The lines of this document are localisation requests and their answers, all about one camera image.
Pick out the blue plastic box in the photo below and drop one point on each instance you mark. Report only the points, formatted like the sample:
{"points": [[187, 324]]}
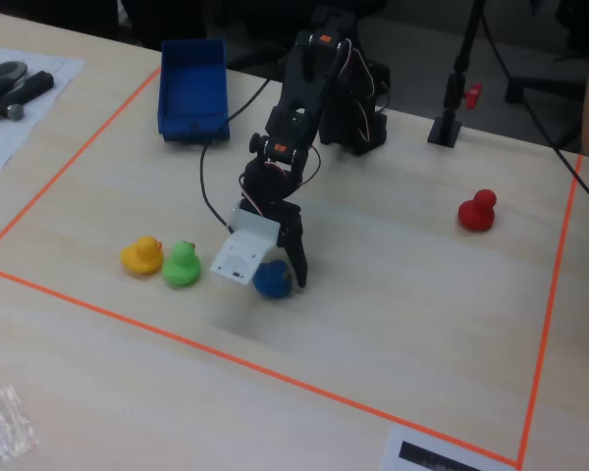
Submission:
{"points": [[191, 88]]}

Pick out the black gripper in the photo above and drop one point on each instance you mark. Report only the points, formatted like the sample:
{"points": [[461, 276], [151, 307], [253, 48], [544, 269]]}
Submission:
{"points": [[289, 223]]}

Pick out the black office chair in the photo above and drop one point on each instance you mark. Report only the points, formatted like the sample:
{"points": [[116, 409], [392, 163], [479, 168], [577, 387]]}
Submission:
{"points": [[545, 86]]}

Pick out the white paper sheet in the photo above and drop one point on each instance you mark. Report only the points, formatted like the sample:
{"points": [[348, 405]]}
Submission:
{"points": [[10, 142]]}

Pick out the red clamp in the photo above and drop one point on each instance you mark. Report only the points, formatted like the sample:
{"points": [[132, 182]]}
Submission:
{"points": [[472, 95]]}

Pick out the blue rubber duck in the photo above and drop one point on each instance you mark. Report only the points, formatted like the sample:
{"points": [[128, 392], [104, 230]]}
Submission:
{"points": [[273, 285]]}

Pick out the black camera stand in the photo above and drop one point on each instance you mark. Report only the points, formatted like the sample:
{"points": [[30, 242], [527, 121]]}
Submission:
{"points": [[444, 130]]}

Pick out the orange tape border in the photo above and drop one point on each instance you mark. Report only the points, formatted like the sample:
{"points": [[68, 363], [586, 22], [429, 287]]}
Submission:
{"points": [[226, 356]]}

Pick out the white camera box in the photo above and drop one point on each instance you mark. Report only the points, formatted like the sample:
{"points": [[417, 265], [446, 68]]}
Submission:
{"points": [[238, 255]]}

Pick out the white label black bar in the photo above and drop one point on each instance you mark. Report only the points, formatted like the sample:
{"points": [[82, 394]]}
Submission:
{"points": [[422, 454]]}

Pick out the green rubber duck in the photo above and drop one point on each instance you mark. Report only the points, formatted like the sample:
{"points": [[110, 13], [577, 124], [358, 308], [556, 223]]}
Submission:
{"points": [[181, 267]]}

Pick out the red rubber duck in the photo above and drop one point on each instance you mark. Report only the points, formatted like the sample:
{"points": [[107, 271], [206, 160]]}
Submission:
{"points": [[476, 213]]}

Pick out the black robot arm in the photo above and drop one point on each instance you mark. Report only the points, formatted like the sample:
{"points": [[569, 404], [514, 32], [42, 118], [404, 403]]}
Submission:
{"points": [[304, 83]]}

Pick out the silver metal bolt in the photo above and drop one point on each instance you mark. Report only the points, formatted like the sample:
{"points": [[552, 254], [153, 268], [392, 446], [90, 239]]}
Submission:
{"points": [[15, 112]]}

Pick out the clear plastic bag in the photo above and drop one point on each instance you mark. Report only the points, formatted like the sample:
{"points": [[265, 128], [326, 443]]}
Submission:
{"points": [[2, 432]]}

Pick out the yellow rubber duck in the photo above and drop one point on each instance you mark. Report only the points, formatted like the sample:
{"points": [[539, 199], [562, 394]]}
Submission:
{"points": [[141, 256]]}

